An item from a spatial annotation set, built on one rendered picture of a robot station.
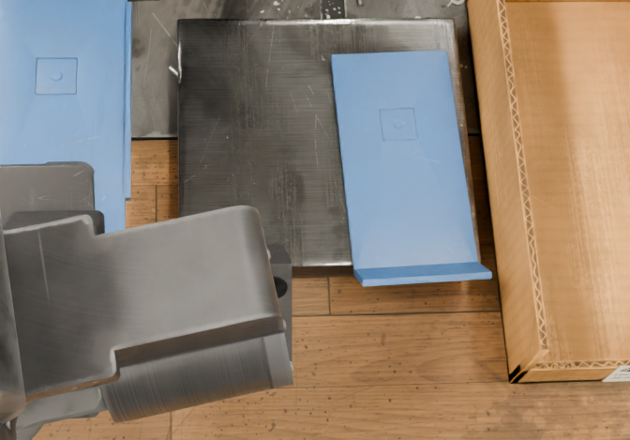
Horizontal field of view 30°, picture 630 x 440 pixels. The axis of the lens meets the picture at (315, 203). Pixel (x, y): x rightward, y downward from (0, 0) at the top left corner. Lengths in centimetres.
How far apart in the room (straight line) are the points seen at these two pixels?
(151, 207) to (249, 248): 34
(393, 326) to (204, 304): 34
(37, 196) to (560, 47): 40
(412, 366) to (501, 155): 13
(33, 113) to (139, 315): 28
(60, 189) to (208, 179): 22
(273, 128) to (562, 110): 18
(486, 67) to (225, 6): 17
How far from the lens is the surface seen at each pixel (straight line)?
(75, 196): 46
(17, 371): 31
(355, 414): 66
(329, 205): 67
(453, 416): 66
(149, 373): 36
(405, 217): 67
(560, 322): 69
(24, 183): 47
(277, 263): 42
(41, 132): 60
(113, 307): 35
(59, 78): 61
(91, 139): 60
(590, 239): 71
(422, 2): 76
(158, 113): 71
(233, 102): 69
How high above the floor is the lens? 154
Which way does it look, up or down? 67 degrees down
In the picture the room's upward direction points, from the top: 12 degrees clockwise
